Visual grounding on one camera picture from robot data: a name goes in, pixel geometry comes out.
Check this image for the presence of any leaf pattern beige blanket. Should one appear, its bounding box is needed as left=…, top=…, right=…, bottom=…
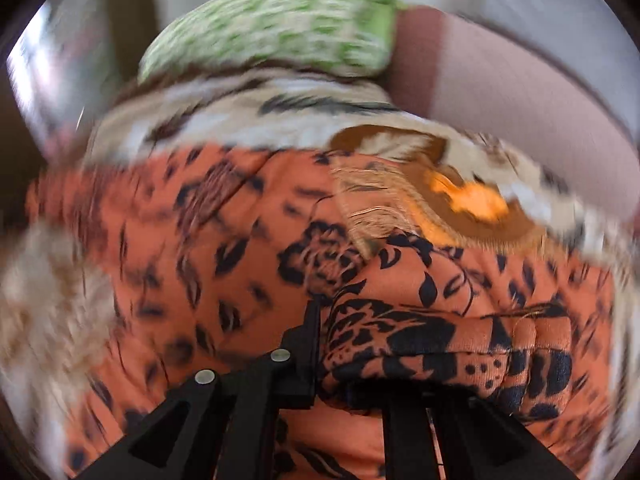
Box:
left=1, top=68, right=639, bottom=479

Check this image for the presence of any orange black floral garment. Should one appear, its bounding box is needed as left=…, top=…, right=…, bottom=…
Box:
left=27, top=144, right=614, bottom=479

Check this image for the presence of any pink bolster cushion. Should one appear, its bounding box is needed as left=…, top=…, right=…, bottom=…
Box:
left=384, top=6, right=639, bottom=221

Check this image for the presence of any green checkered pillow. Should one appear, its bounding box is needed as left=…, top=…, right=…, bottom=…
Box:
left=138, top=0, right=401, bottom=80

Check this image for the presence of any grey pillow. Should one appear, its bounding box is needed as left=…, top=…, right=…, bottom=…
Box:
left=462, top=0, right=639, bottom=144

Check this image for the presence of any stained glass wooden door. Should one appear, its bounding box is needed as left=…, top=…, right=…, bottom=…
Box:
left=8, top=0, right=158, bottom=159

